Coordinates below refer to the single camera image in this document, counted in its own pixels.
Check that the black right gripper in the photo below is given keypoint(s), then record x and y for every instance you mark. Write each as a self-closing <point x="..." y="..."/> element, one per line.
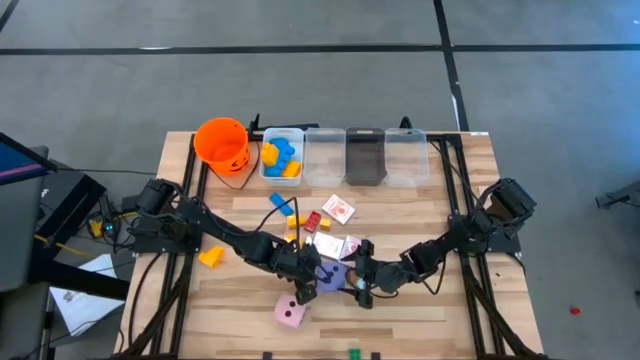
<point x="387" y="277"/>

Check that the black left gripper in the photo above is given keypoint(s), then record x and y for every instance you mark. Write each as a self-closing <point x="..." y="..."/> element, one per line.
<point x="297" y="262"/>

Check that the mint toy brick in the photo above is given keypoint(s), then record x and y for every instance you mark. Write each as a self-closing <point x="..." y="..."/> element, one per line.
<point x="361" y="285"/>

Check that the brown toy brick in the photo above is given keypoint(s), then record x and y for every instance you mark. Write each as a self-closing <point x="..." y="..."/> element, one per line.
<point x="352" y="276"/>

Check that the purple foam die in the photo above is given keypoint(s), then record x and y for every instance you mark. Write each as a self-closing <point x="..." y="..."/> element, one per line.
<point x="336" y="279"/>

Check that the card deck red circle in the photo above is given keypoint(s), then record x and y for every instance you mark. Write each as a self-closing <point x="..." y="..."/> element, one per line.
<point x="350" y="247"/>

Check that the pink foam die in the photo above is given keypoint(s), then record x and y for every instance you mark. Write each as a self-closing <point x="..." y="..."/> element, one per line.
<point x="290" y="311"/>

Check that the small yellow toy brick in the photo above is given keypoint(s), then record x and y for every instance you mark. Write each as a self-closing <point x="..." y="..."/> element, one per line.
<point x="325" y="224"/>

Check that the long blue toy brick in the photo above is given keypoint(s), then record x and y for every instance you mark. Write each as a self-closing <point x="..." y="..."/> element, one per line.
<point x="281" y="204"/>

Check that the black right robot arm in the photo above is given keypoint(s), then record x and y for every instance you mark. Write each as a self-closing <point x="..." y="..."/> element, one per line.
<point x="450" y="245"/>

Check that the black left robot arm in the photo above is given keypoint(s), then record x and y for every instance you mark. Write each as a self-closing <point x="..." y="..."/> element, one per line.
<point x="220" y="232"/>

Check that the light green toy brick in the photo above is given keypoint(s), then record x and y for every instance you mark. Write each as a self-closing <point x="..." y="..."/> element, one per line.
<point x="308" y="241"/>

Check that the red toy brick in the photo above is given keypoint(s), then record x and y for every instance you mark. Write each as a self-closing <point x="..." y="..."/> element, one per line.
<point x="313" y="221"/>

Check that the card deck diamond print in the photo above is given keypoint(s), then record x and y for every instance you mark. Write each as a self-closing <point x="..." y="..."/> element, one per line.
<point x="338" y="209"/>

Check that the orange-yellow wedge toy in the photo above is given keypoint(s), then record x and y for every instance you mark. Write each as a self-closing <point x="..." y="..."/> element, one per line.
<point x="212" y="256"/>

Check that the dark smoky plastic bin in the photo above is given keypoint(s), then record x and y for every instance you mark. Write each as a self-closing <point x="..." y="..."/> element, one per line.
<point x="365" y="160"/>

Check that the clear plastic bin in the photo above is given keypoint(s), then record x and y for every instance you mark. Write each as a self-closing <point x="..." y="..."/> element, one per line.
<point x="406" y="160"/>
<point x="325" y="160"/>

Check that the white plastic bin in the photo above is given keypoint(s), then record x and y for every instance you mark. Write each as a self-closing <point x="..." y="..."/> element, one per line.
<point x="299" y="150"/>

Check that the orange pumpkin bucket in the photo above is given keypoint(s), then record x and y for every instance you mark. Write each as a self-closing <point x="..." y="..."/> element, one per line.
<point x="220" y="142"/>

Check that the white label sticker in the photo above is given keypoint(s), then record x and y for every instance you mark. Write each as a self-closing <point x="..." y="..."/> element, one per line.
<point x="478" y="133"/>

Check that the black power adapter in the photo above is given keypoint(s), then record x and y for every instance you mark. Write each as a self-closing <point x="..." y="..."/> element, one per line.
<point x="130" y="202"/>

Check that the electronics with green light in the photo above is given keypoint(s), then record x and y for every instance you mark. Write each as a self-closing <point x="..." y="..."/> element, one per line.
<point x="107" y="229"/>

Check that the white paper sheets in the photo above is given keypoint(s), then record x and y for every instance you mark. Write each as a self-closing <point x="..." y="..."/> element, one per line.
<point x="85" y="310"/>

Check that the black equipment box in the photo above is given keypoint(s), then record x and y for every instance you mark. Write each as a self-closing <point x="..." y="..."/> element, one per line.
<point x="65" y="195"/>

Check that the black stand leg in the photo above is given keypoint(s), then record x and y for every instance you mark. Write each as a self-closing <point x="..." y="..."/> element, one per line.
<point x="620" y="197"/>

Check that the laptop with blue screen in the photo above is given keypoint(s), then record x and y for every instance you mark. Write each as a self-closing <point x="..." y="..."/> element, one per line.
<point x="20" y="162"/>

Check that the black right table frame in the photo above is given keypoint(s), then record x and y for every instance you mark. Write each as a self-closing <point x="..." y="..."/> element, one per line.
<point x="473" y="310"/>

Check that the black table frame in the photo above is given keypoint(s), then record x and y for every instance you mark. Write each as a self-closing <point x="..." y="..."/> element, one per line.
<point x="473" y="310"/>
<point x="178" y="310"/>

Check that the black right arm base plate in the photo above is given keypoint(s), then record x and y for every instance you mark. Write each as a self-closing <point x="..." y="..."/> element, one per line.
<point x="500" y="245"/>

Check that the black left table frame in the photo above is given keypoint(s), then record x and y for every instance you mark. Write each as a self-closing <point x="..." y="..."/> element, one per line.
<point x="178" y="310"/>

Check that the small black bracket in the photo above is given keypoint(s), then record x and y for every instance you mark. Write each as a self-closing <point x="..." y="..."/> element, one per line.
<point x="406" y="122"/>

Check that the long black camera mount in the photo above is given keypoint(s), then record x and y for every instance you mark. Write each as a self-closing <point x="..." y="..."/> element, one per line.
<point x="280" y="126"/>

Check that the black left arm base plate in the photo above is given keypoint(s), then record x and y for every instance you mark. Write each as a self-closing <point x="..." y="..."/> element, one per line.
<point x="150" y="245"/>

